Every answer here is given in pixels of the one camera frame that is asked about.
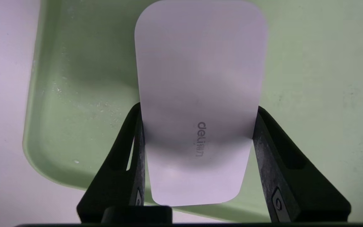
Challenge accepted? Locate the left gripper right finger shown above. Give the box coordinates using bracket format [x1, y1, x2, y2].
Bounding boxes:
[252, 106, 351, 223]

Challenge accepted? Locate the white oblong plastic case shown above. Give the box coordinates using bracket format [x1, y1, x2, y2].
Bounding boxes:
[134, 0, 268, 207]

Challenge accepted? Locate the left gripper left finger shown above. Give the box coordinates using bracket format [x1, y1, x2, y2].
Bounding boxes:
[77, 102, 172, 223]

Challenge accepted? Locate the light green plastic tray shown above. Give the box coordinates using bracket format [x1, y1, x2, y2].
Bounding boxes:
[22, 0, 363, 223]

